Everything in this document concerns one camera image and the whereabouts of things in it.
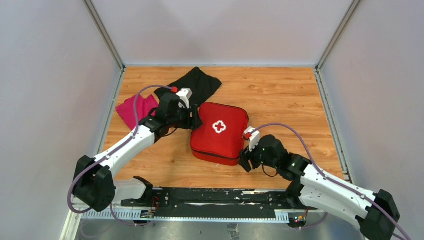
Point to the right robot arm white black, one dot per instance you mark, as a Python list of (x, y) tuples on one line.
[(374, 214)]

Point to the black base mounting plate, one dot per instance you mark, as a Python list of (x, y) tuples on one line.
[(218, 203)]

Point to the red black medicine kit case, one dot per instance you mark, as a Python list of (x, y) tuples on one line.
[(219, 139)]

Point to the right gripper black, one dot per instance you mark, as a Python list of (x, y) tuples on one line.
[(245, 156)]

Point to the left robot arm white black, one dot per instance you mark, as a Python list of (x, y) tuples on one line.
[(94, 180)]

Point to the black cloth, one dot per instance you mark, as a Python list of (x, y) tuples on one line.
[(203, 86)]

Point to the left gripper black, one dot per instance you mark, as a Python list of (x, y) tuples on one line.
[(197, 121)]

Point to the aluminium frame rail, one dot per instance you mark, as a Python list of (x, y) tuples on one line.
[(131, 223)]

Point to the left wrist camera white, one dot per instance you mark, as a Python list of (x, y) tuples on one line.
[(181, 97)]

